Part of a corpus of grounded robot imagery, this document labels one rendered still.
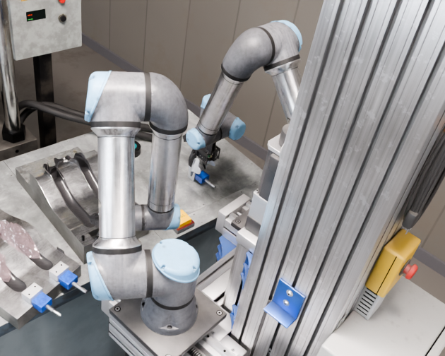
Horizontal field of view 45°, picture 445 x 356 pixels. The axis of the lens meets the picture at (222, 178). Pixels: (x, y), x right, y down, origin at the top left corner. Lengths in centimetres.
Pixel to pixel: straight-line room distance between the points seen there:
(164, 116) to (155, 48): 286
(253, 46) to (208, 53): 217
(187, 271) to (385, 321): 48
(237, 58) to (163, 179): 43
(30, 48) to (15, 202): 66
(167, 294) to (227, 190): 95
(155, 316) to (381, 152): 72
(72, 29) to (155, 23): 168
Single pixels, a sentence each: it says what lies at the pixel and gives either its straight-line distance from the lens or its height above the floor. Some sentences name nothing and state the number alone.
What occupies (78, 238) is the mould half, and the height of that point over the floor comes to 89.
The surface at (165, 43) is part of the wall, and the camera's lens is 404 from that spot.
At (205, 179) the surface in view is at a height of 83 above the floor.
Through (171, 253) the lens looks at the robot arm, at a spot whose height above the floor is 127.
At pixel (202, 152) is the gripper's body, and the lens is 208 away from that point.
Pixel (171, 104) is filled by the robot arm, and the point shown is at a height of 155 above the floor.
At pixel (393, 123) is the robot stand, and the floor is 178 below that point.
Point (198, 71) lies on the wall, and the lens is 387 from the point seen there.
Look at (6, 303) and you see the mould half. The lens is 175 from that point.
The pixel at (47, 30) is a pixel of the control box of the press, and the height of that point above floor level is 118.
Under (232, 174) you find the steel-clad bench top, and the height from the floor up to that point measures 80.
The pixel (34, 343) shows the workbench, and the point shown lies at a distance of 204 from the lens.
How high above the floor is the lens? 225
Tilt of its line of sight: 40 degrees down
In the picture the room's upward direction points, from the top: 11 degrees clockwise
